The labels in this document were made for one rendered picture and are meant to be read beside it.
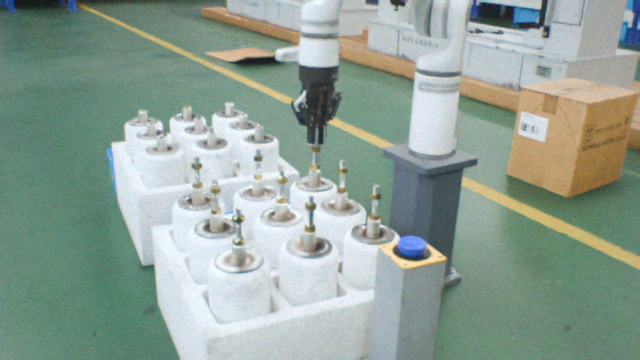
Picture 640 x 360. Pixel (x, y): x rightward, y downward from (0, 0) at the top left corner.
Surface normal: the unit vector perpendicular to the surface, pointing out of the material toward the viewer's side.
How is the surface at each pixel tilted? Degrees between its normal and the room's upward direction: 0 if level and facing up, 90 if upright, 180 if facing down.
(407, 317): 90
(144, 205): 90
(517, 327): 0
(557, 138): 90
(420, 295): 90
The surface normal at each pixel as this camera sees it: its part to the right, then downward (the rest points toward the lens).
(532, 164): -0.81, 0.18
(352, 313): 0.44, 0.35
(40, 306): 0.04, -0.92
